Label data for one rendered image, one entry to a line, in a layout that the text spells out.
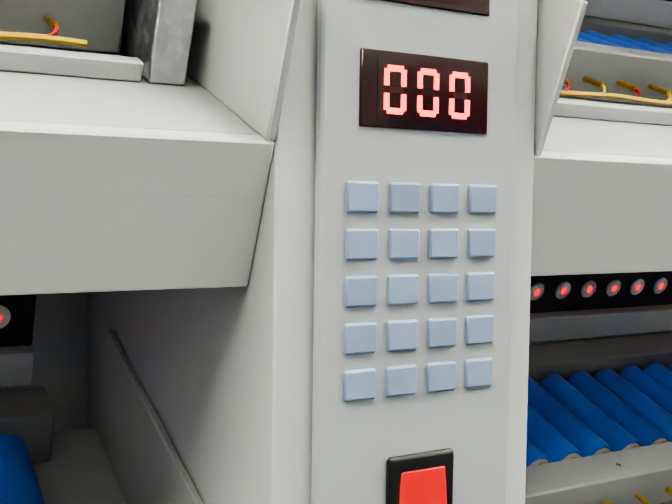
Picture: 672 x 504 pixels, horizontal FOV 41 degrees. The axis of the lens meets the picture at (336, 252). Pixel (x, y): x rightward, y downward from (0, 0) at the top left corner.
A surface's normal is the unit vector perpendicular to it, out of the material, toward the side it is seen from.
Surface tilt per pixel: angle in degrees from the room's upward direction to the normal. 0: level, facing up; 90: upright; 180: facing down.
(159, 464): 90
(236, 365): 90
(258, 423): 90
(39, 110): 23
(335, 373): 90
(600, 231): 113
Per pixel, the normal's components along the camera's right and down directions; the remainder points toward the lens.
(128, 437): -0.87, 0.01
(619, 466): 0.21, -0.90
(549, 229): 0.46, 0.43
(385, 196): 0.50, 0.05
